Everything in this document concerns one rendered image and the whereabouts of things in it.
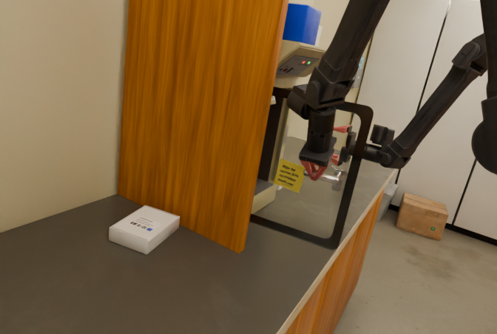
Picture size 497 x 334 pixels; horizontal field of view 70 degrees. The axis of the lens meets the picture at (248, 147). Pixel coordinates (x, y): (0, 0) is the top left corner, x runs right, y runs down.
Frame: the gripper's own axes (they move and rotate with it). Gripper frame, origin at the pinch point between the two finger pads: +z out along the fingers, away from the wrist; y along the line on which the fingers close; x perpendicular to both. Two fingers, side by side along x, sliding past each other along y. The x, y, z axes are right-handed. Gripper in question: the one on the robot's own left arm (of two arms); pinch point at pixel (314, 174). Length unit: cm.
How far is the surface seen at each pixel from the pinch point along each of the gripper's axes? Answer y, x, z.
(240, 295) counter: 28.9, -7.3, 15.7
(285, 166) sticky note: -3.1, -9.1, 2.8
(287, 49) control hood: -13.7, -13.6, -25.6
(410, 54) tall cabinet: -304, 14, 83
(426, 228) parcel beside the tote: -202, 68, 210
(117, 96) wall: -4, -66, -6
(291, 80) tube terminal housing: -34.9, -19.1, -6.2
